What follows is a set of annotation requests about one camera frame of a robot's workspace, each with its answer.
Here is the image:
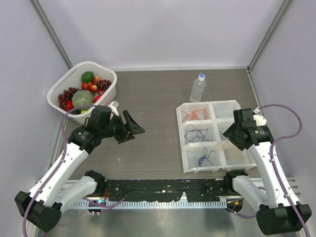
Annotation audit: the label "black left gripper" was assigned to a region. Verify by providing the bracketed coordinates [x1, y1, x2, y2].
[100, 110, 144, 143]

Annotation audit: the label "blue wire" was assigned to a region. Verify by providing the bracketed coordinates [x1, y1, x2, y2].
[197, 147, 214, 167]

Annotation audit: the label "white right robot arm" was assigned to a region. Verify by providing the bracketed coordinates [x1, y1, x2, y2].
[223, 108, 312, 237]

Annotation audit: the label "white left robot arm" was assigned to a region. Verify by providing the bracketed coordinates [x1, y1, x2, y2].
[15, 105, 145, 236]

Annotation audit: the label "white compartment tray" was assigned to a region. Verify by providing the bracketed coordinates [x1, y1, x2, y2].
[176, 100, 256, 173]

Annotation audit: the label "red apple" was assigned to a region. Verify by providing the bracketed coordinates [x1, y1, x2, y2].
[94, 95, 102, 103]

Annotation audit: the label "clear plastic water bottle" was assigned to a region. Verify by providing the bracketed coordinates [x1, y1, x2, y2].
[189, 74, 206, 103]

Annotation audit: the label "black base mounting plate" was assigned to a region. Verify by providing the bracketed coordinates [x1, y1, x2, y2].
[88, 179, 240, 202]

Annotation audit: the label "green striped melon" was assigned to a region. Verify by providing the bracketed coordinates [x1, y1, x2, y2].
[72, 90, 94, 110]

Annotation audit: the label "red yellow peaches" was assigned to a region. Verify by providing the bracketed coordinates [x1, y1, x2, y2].
[81, 76, 100, 92]

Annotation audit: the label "green lime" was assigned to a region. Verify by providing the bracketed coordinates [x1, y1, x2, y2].
[81, 71, 94, 83]

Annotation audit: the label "dark red grape bunch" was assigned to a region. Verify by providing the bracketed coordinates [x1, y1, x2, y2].
[57, 87, 79, 112]

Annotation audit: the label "white plastic fruit basket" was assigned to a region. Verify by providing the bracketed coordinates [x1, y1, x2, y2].
[47, 61, 117, 125]

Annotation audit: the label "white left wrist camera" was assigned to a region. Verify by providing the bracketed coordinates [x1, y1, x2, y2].
[108, 100, 119, 117]

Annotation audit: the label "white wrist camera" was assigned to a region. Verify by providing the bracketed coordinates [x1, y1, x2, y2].
[108, 100, 119, 117]
[253, 107, 267, 126]

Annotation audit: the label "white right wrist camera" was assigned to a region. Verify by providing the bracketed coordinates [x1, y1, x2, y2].
[253, 107, 267, 126]

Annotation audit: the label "purple robot cable right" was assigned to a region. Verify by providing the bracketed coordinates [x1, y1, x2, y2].
[227, 104, 312, 237]

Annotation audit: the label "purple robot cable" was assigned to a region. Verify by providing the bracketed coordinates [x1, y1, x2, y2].
[227, 104, 312, 237]
[22, 105, 126, 237]

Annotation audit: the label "purple robot cable left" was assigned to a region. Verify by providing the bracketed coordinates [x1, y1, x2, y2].
[22, 105, 126, 237]

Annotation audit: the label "white slotted cable duct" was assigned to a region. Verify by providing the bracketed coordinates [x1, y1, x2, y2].
[70, 199, 227, 210]

